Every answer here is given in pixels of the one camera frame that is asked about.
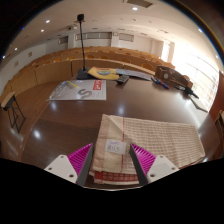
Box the yellow folder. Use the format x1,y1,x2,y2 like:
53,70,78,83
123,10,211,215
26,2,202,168
87,66,120,81

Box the blue-grey paper sheet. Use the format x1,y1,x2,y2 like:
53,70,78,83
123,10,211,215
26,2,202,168
115,68,154,82

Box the black gooseneck desk microphone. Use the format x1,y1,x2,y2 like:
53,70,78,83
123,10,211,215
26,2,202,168
75,13,93,81

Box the ceiling air vent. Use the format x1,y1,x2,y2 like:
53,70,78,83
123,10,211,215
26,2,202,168
125,0,155,9

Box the black remote control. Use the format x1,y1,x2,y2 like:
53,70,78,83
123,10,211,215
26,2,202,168
115,74,130,85

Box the white printed poster sheet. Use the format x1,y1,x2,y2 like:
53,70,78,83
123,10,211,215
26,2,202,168
47,79,108,102

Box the round ceiling lights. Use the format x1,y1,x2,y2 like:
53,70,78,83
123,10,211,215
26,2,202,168
2,5,205,60

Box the rows of wooden auditorium seats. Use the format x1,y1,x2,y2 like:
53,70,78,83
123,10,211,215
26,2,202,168
0,46,176,101

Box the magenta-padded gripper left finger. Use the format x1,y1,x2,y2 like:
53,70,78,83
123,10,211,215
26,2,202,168
43,142,95,188

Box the black desk device with cable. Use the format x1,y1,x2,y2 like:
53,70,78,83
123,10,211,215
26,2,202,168
174,84,200,100

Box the beige checked towel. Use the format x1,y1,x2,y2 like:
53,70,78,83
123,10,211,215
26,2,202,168
89,113,206,186

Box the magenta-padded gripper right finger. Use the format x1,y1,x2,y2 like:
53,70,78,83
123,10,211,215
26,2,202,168
129,142,180,187

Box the wooden chair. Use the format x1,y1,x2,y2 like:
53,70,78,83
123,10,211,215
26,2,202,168
214,109,224,135

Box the black-framed folding chair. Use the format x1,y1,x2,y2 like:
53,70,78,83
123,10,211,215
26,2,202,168
0,91,27,134

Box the grey closed notebook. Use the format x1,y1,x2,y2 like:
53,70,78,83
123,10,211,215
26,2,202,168
189,96,210,114

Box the red marker pen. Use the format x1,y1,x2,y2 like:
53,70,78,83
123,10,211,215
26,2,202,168
156,79,171,91

